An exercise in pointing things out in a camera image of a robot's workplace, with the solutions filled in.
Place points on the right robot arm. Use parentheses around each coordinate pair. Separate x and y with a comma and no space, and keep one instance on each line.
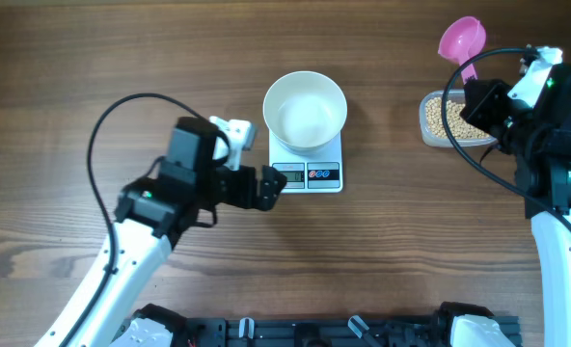
(538,135)

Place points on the white digital kitchen scale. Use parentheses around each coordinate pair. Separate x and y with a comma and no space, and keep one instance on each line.
(317,171)

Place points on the pink plastic scoop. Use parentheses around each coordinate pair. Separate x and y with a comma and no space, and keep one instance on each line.
(462,40)

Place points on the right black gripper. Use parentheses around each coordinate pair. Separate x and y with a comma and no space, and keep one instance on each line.
(479,106)

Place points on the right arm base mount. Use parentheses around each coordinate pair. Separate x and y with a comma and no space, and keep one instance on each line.
(466,325)

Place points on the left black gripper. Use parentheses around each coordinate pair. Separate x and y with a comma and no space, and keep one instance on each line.
(243,197)

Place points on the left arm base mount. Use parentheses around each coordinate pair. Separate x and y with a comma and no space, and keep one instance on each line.
(152,326)

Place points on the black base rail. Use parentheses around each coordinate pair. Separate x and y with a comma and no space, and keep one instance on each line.
(247,332)

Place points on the white bowl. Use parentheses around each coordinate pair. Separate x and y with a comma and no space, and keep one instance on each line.
(305,110)

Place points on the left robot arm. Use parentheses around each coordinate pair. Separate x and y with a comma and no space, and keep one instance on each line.
(200,170)

